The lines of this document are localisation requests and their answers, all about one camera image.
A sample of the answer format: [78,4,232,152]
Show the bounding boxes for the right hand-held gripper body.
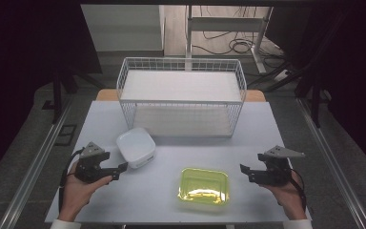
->
[256,145,306,187]

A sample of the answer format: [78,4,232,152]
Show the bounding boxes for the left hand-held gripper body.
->
[74,141,112,184]

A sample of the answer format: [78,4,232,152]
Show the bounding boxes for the white plastic container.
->
[115,127,157,170]

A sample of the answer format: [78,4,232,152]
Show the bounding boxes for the person's right hand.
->
[260,171,308,221]

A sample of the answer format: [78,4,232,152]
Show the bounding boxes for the person's left hand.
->
[58,161,114,222]

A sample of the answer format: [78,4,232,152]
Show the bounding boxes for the yellow-green lidded container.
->
[176,167,231,211]

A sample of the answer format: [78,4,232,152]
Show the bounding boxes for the wooden table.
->
[95,88,267,103]

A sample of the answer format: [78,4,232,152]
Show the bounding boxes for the black metal stand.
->
[51,63,107,125]
[247,12,347,129]

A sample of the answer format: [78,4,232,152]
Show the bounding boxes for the white cabinet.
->
[80,4,167,58]

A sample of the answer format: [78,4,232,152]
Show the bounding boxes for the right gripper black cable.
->
[289,170,308,213]

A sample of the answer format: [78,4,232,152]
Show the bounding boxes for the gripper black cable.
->
[289,170,308,213]
[57,146,86,214]

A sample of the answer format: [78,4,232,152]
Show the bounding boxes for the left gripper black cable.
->
[57,146,86,214]

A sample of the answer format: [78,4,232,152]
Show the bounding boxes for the aluminium rail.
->
[295,97,366,229]
[0,94,74,229]

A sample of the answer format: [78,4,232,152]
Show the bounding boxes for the white wire basket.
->
[115,56,248,139]

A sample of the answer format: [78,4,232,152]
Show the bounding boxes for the black floor cables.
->
[191,5,288,70]

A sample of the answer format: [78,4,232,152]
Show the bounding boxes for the white desk frame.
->
[185,5,275,74]

